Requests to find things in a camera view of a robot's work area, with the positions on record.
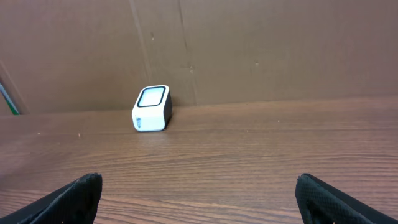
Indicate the white barcode scanner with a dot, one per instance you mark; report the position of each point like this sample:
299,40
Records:
153,109

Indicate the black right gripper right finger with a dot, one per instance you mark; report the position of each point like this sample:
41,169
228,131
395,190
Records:
319,202

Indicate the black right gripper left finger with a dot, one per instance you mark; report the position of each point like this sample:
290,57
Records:
76,202

